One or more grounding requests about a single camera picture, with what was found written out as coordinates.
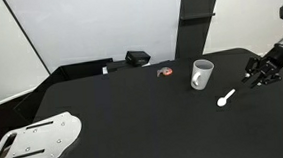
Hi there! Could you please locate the black vertical pillar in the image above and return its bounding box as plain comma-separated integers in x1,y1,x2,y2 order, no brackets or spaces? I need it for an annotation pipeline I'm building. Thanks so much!
170,0,226,61

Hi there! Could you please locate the silver metal plate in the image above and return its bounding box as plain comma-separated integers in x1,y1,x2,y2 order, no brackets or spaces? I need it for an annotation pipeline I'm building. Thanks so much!
0,109,85,158

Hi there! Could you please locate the black tablecloth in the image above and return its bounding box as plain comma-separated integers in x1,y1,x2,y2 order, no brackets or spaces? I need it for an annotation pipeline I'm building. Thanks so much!
3,44,283,158

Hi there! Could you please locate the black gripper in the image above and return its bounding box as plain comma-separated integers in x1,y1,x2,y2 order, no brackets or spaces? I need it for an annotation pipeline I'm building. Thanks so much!
239,43,283,90

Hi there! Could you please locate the white ceramic mug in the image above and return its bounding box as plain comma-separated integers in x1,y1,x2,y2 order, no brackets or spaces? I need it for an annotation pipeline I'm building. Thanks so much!
188,58,216,92

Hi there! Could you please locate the orange tape roll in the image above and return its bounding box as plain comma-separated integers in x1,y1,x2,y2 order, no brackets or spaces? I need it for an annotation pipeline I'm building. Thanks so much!
156,66,174,79

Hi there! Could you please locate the white board panel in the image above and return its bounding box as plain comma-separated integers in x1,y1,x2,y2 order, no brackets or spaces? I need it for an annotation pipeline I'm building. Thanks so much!
4,0,189,77

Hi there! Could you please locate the black camera box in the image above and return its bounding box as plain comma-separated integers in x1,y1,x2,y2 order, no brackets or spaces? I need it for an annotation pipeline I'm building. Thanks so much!
125,48,153,69

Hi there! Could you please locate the white plastic spoon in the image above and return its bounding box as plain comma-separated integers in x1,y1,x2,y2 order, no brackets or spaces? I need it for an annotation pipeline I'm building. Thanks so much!
215,88,238,108

